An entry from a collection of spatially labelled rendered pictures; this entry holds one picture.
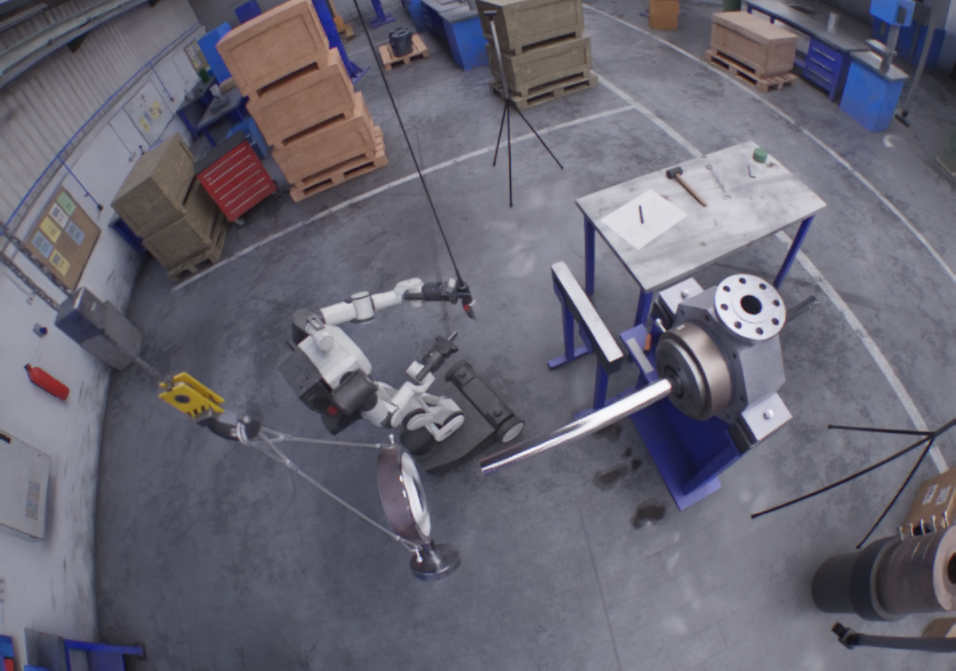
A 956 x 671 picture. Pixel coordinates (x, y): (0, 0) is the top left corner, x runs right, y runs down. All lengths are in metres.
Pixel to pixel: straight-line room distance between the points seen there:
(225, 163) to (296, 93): 1.17
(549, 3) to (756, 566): 5.38
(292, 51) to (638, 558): 4.96
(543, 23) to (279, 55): 2.87
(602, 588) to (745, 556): 0.85
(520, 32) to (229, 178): 3.67
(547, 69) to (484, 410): 4.07
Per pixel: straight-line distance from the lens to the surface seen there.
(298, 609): 3.08
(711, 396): 1.52
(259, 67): 4.67
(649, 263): 2.23
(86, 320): 0.60
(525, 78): 5.28
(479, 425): 2.57
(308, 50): 4.59
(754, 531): 2.77
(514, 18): 5.03
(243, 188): 5.32
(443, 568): 1.65
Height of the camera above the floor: 2.54
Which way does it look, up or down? 53 degrees down
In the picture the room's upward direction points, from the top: 20 degrees counter-clockwise
